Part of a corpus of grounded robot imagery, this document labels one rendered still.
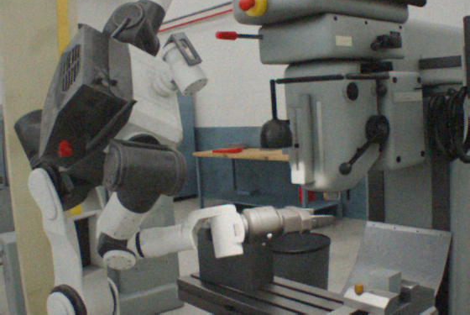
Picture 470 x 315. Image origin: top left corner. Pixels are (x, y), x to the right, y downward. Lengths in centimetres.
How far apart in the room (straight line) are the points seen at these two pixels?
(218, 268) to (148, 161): 73
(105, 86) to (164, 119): 16
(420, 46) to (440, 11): 439
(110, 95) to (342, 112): 53
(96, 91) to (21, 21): 170
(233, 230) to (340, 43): 49
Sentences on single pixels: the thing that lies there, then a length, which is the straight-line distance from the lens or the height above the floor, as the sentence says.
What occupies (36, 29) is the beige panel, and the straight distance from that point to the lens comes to 274.
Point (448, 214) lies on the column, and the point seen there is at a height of 118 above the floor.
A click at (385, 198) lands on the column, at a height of 121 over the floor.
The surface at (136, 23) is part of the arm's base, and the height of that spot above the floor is 175.
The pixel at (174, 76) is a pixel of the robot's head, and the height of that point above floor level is 160.
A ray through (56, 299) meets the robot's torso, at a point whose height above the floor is 105.
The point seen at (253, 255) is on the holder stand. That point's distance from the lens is 159.
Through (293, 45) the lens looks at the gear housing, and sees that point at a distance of 123.
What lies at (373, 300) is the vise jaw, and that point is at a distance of 124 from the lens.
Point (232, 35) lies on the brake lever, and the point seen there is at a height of 170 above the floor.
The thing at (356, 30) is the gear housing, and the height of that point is 169.
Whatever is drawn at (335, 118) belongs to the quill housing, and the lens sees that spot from 121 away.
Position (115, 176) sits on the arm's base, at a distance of 100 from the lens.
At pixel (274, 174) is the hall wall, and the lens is 756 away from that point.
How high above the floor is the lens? 153
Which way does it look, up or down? 4 degrees down
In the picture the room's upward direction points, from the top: 4 degrees counter-clockwise
